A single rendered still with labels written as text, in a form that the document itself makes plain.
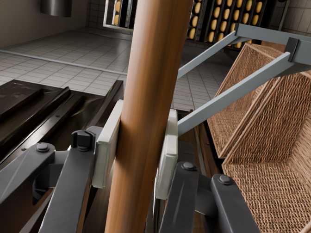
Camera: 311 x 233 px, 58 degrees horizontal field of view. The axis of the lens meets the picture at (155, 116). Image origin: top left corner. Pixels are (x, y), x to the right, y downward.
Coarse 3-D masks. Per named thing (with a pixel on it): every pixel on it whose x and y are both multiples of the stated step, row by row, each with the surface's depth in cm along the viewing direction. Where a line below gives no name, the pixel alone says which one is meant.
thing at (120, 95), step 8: (120, 80) 169; (120, 88) 161; (112, 96) 140; (120, 96) 162; (104, 104) 128; (112, 104) 139; (104, 112) 121; (96, 120) 111; (104, 120) 122; (48, 200) 66; (40, 208) 63; (32, 216) 61; (40, 216) 61; (32, 224) 59; (40, 224) 61; (24, 232) 57; (32, 232) 58
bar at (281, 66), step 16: (240, 32) 97; (256, 32) 96; (272, 32) 96; (288, 48) 54; (304, 48) 51; (192, 64) 102; (272, 64) 54; (288, 64) 54; (304, 64) 54; (256, 80) 55; (224, 96) 57; (240, 96) 56; (192, 112) 60; (208, 112) 58; (192, 128) 60; (160, 208) 36; (160, 224) 34
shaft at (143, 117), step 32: (160, 0) 14; (192, 0) 15; (160, 32) 15; (160, 64) 15; (128, 96) 17; (160, 96) 16; (128, 128) 17; (160, 128) 17; (128, 160) 18; (128, 192) 19; (128, 224) 20
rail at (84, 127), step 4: (116, 80) 169; (116, 84) 162; (112, 88) 153; (108, 92) 146; (108, 96) 141; (104, 100) 134; (100, 104) 128; (96, 108) 124; (100, 108) 125; (96, 112) 119; (92, 116) 115; (88, 120) 111; (92, 120) 111; (88, 124) 107; (84, 128) 104; (68, 148) 89
